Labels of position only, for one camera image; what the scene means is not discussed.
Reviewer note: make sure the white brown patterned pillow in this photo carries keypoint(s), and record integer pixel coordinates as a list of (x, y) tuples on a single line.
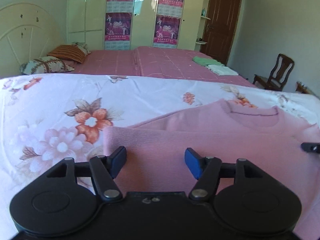
[(45, 65)]

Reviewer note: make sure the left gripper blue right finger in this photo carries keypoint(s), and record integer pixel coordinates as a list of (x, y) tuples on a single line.
[(206, 171)]

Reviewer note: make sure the dark wooden chair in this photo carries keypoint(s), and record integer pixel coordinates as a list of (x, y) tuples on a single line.
[(279, 74)]

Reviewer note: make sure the folded green cloth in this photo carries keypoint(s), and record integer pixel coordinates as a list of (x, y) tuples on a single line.
[(206, 61)]

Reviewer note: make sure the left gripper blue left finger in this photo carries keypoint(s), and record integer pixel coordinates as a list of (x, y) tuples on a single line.
[(104, 171)]

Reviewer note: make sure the brown wooden door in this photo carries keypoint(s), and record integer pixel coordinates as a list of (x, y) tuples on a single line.
[(220, 28)]

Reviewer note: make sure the cream arched headboard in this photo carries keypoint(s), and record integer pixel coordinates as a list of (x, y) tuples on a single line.
[(27, 32)]

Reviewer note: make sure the folded white cloth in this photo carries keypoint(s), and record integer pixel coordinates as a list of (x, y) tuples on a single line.
[(221, 70)]

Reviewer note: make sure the lower left purple poster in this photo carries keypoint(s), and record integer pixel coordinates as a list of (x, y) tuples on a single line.
[(117, 31)]

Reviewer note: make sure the pink checked bed cover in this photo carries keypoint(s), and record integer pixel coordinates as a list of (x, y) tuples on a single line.
[(152, 62)]

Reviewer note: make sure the orange striped pillow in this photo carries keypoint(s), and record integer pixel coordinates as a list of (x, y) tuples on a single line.
[(68, 52)]

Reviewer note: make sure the pink knit sweater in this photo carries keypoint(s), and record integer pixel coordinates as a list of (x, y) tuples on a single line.
[(268, 137)]

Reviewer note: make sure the cream glossy wardrobe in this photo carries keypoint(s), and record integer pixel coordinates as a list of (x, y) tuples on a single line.
[(86, 23)]

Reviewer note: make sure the floral pillow behind orange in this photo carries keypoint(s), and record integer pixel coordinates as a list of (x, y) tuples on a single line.
[(83, 47)]

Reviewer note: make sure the wooden side table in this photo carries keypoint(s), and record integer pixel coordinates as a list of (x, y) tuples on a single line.
[(303, 89)]

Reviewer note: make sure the lower right purple poster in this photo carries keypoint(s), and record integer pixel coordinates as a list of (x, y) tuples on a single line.
[(166, 32)]

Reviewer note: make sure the white floral bed sheet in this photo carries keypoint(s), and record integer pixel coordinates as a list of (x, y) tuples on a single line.
[(49, 117)]

